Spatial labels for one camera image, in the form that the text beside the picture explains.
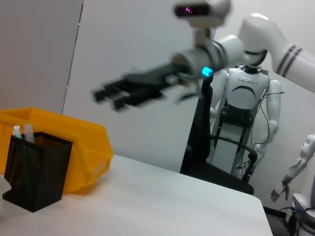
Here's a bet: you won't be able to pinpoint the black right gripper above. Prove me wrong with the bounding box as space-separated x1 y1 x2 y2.
92 61 193 113

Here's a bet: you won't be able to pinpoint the grey marker pen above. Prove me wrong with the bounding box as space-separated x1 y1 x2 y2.
23 123 35 144

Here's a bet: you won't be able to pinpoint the black mesh pen holder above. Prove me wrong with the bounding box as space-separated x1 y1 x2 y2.
2 132 74 213

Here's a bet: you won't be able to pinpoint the yellow plastic bin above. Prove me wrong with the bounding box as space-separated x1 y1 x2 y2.
0 107 114 195

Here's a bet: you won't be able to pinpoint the black office chair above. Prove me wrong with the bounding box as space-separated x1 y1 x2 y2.
179 78 258 195

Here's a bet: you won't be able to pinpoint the white humanoid robot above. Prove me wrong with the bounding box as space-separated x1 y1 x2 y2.
209 63 283 180

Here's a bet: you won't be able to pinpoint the black floor cables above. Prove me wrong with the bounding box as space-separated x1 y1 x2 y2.
262 206 304 236

